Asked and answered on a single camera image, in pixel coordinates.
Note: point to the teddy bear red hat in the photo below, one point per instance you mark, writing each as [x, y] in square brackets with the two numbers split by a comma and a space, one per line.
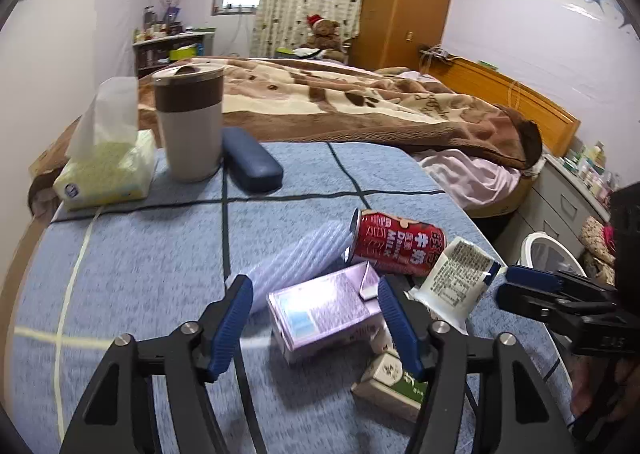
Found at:
[325, 38]

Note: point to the blue checked table cloth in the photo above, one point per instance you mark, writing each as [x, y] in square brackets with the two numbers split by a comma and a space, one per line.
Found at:
[145, 268]

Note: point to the grey bedside drawer cabinet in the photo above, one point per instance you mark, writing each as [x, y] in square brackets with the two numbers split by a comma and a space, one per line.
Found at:
[558, 204]

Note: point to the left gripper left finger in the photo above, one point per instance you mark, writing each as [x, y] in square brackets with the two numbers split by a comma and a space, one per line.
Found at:
[116, 413]

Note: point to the green white crushed carton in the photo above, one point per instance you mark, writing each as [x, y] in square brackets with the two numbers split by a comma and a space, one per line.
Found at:
[386, 384]

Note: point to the orange wooden headboard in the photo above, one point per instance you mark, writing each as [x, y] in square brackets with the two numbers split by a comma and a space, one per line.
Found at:
[556, 125]

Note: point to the cluttered side desk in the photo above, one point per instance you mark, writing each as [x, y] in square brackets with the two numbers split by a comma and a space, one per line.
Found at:
[159, 43]

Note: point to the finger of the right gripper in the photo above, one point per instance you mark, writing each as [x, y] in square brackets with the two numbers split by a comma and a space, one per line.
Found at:
[537, 304]
[532, 278]

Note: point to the dark blue glasses case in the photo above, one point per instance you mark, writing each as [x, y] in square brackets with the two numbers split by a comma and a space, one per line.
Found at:
[253, 169]

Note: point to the pink bed sheet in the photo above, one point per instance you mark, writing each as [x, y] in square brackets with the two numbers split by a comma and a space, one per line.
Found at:
[473, 182]

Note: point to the purple drink carton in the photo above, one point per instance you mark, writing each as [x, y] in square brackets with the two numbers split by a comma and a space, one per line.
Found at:
[327, 312]

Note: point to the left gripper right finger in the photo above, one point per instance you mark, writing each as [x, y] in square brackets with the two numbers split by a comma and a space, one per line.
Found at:
[516, 412]

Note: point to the orange wooden wardrobe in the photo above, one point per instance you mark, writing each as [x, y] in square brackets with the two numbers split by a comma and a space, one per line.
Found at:
[392, 32]

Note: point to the pale purple ridged cloth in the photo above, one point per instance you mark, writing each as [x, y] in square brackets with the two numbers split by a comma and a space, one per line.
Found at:
[298, 262]

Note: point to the right hand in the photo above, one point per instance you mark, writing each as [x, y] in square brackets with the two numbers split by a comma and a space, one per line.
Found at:
[598, 390]

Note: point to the white trash bin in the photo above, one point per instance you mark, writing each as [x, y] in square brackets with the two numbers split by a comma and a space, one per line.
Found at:
[540, 251]

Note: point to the red milk can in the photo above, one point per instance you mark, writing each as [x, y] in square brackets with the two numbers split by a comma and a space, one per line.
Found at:
[393, 244]

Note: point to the yellow tissue box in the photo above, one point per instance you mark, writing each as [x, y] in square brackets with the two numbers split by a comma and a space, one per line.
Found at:
[110, 160]

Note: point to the white blue packet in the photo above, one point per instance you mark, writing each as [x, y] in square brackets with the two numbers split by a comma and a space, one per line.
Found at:
[461, 275]

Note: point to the beige brown travel mug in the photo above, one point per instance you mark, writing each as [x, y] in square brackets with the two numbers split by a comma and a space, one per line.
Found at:
[188, 103]

